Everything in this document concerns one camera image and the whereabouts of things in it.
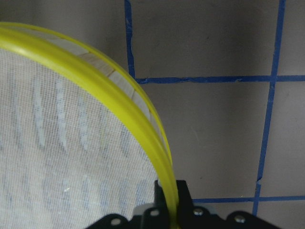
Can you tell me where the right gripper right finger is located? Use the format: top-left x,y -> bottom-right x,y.
176,180 -> 193,211

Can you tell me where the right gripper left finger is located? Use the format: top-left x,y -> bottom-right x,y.
154,180 -> 168,212

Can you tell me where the yellow steamer layer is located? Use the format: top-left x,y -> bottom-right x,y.
0,22 -> 178,229

